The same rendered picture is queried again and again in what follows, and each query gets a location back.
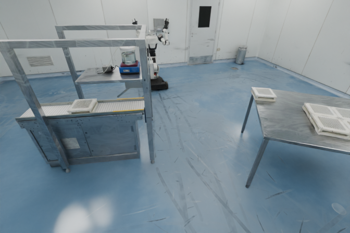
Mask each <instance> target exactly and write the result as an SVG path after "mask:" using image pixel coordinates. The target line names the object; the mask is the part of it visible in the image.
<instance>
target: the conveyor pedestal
mask: <svg viewBox="0 0 350 233"><path fill-rule="evenodd" d="M81 125H82V126H77V125H64V126H51V128H52V130H53V132H54V134H55V136H56V138H57V140H58V142H59V144H60V146H61V148H62V150H63V152H64V154H65V156H66V159H67V161H68V163H69V165H76V164H87V163H97V162H108V161H118V160H128V159H139V157H140V145H141V144H140V137H139V129H138V122H137V120H136V121H130V123H126V121H121V122H107V123H93V124H81ZM26 130H27V132H28V134H29V135H30V137H31V139H32V140H33V142H34V144H35V145H36V147H37V149H38V151H39V152H40V154H41V156H42V157H43V159H44V161H45V162H46V164H50V166H51V167H56V166H61V165H60V163H59V161H58V159H57V157H56V155H55V154H54V152H53V150H52V148H51V146H50V144H49V142H48V140H47V138H46V136H45V135H44V133H43V131H42V129H41V128H40V127H35V130H30V129H29V128H26Z"/></svg>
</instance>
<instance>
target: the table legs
mask: <svg viewBox="0 0 350 233"><path fill-rule="evenodd" d="M253 100H254V97H253V94H252V95H251V98H250V101H249V104H248V108H247V112H246V115H245V119H244V122H243V126H242V130H241V133H243V132H244V130H245V126H246V122H247V119H248V116H249V112H250V110H251V106H252V103H253ZM268 142H269V140H267V139H263V141H262V143H261V146H260V148H259V151H258V154H257V157H256V159H255V162H254V164H253V167H252V169H251V172H250V174H249V177H248V179H247V182H246V186H245V187H246V188H249V186H250V185H251V183H252V180H253V178H254V175H255V173H256V171H257V168H258V166H259V163H260V161H261V159H262V156H263V154H264V152H265V149H266V146H267V144H268Z"/></svg>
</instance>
